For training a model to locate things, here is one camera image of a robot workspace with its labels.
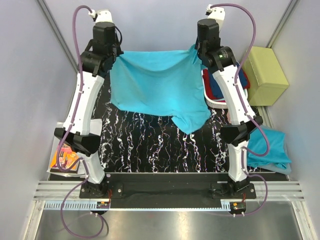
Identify turquoise t-shirt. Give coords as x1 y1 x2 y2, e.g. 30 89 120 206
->
109 46 211 134

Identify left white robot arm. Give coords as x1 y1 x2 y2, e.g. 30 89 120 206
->
54 21 123 198

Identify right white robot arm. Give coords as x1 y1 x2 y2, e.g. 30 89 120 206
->
196 18 263 199

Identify pile of teal t-shirts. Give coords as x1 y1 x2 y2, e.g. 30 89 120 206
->
247 126 292 175

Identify navy blue folded t-shirt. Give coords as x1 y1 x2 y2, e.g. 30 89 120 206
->
205 68 251 101

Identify white plastic laundry basket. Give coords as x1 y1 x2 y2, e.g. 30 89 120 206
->
202 78 248 109

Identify yellow-green storage box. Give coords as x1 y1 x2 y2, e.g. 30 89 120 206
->
242 46 289 106

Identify pink cube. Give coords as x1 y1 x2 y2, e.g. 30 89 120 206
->
227 111 232 124

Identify white paper sheets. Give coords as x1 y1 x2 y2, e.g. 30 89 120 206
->
47 119 102 178

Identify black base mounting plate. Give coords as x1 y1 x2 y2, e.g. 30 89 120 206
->
79 173 257 211

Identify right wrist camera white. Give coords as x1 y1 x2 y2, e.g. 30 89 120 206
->
206 4 226 28

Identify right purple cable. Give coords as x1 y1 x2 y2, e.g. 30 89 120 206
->
206 2 271 217

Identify aluminium rail frame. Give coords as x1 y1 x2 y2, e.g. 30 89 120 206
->
23 180 318 240

